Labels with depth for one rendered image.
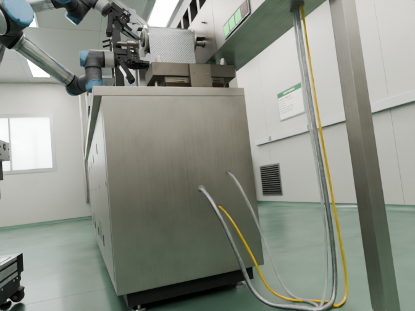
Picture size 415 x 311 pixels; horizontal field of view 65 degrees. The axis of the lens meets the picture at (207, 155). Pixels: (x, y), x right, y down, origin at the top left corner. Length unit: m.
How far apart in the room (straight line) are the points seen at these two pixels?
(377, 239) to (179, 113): 0.86
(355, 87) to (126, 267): 1.03
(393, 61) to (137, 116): 3.05
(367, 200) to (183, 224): 0.69
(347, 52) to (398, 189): 2.80
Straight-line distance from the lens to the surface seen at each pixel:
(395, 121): 3.86
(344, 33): 1.25
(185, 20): 2.34
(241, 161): 1.47
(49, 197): 7.14
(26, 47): 1.64
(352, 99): 1.20
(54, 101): 7.39
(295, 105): 5.03
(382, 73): 3.99
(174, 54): 1.77
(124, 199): 1.31
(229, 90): 1.51
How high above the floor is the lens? 0.48
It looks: 5 degrees up
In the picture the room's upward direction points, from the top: 6 degrees counter-clockwise
